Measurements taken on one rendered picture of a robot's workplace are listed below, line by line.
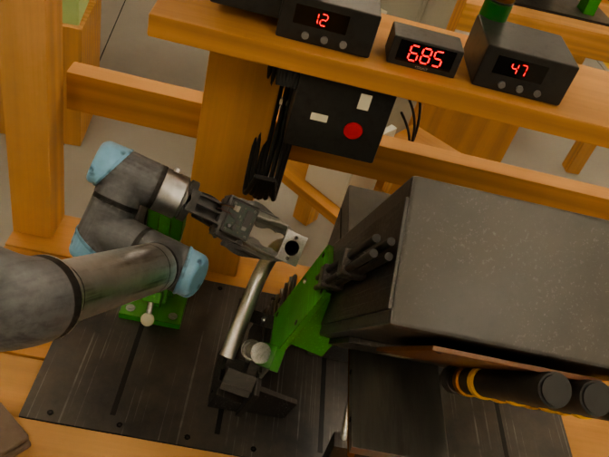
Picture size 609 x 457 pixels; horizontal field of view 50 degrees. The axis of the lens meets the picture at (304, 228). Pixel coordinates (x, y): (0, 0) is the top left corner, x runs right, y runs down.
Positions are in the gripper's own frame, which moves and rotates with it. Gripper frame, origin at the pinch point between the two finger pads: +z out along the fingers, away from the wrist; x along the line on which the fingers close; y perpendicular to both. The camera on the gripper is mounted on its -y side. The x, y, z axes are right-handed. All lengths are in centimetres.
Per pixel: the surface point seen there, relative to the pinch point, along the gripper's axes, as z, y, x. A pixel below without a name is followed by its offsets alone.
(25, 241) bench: -44, -50, -20
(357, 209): 12.2, -7.5, 12.7
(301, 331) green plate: 7.3, 3.9, -12.6
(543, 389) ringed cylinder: 18, 52, -6
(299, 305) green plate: 5.4, 2.9, -8.6
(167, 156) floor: -16, -226, 33
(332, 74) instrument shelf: -7.1, 9.5, 28.2
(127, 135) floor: -38, -237, 35
